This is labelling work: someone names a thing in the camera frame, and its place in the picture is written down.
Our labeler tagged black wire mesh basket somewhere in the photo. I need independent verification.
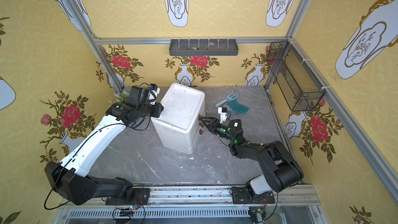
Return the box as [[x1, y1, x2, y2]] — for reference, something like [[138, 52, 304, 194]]
[[267, 41, 325, 112]]

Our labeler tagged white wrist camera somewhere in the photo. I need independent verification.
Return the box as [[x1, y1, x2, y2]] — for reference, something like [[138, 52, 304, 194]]
[[148, 84, 160, 105], [218, 107, 231, 124]]

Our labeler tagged green artificial potted plant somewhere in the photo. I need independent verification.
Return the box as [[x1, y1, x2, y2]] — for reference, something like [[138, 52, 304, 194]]
[[109, 90, 130, 104]]

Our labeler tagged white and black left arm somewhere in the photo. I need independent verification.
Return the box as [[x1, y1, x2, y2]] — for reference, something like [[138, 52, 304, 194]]
[[45, 84, 164, 205]]

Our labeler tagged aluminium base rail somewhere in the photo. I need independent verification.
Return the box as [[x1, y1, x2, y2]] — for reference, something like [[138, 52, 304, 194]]
[[53, 185, 328, 224]]

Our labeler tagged grey wall shelf tray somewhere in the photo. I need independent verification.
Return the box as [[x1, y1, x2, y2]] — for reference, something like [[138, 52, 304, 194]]
[[169, 38, 239, 57]]

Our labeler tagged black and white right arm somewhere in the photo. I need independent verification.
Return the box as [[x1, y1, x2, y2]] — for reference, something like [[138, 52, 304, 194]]
[[199, 116, 304, 195]]

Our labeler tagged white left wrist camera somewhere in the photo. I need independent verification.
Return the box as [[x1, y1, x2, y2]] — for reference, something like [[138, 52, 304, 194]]
[[148, 84, 160, 105]]

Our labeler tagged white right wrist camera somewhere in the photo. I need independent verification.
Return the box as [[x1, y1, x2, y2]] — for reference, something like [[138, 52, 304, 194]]
[[218, 107, 231, 124]]

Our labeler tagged white plastic drawer cabinet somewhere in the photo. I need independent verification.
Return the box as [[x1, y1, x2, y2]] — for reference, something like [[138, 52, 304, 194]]
[[152, 83, 205, 154]]

